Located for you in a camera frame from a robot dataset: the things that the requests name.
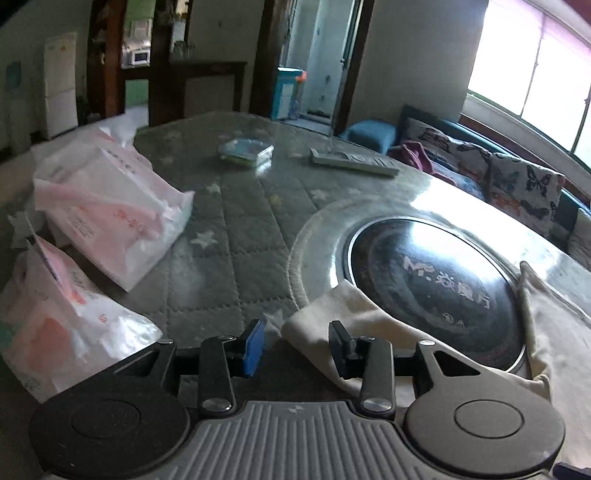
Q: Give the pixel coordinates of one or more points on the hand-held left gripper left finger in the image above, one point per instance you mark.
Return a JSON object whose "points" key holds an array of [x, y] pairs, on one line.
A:
{"points": [[254, 348]]}

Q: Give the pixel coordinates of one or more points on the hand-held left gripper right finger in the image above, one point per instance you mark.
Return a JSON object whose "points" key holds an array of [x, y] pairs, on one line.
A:
{"points": [[340, 350]]}

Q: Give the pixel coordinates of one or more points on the cream cloth garment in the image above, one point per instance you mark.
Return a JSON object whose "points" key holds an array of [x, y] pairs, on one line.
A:
{"points": [[318, 318]]}

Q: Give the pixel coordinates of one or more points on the grey quilted table cover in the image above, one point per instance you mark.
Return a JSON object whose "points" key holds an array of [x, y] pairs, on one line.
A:
{"points": [[244, 240]]}

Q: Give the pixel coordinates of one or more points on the black round induction cooktop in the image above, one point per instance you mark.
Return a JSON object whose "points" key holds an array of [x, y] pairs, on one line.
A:
{"points": [[438, 277]]}

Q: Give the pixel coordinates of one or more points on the grey remote control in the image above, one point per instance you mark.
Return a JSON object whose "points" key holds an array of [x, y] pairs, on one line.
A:
{"points": [[351, 160]]}

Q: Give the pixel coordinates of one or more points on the clear plastic box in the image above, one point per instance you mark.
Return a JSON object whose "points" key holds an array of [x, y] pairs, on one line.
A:
{"points": [[244, 152]]}

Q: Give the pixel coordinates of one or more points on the large pink white plastic bag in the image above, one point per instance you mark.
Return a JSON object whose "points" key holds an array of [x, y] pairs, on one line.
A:
{"points": [[106, 217]]}

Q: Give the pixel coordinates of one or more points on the small pink white plastic bag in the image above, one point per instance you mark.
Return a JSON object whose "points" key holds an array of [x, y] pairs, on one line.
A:
{"points": [[55, 332]]}

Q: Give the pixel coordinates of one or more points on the magenta cloth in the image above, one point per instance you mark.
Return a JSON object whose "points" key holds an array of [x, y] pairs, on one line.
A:
{"points": [[413, 154]]}

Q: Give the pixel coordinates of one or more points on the blue cushion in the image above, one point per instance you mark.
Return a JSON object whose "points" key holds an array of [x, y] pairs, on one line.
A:
{"points": [[371, 134]]}

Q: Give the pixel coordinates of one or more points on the butterfly print cushion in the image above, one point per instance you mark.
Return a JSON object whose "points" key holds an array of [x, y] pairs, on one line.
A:
{"points": [[443, 143], [526, 184]]}

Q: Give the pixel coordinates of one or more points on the blue cardboard box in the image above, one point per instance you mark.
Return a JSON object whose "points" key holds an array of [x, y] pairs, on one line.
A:
{"points": [[286, 92]]}

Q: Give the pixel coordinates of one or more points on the dark blue sofa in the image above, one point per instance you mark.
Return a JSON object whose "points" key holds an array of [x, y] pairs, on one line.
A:
{"points": [[570, 201]]}

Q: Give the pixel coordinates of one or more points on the dark wooden cabinet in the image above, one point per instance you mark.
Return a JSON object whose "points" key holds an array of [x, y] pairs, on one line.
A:
{"points": [[207, 67]]}

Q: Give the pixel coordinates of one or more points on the white microwave oven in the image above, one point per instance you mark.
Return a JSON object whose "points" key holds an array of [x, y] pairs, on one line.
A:
{"points": [[140, 57]]}

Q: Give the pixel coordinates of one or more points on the white refrigerator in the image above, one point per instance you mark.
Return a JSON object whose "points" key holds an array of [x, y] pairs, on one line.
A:
{"points": [[60, 92]]}

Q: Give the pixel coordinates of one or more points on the window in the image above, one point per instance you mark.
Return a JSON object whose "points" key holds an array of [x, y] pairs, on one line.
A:
{"points": [[508, 60]]}

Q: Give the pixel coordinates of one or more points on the dark wooden door frame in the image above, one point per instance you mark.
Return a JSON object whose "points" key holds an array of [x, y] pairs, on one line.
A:
{"points": [[355, 69]]}

